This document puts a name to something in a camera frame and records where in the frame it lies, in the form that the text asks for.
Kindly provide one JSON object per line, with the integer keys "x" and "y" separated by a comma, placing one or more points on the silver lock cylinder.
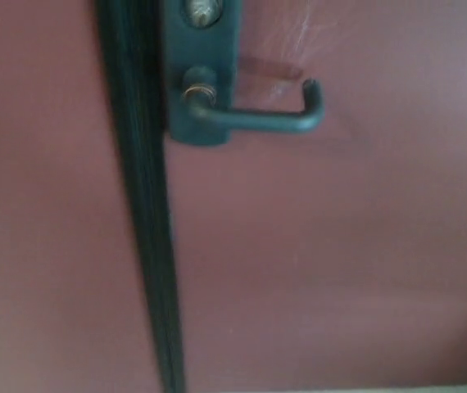
{"x": 201, "y": 14}

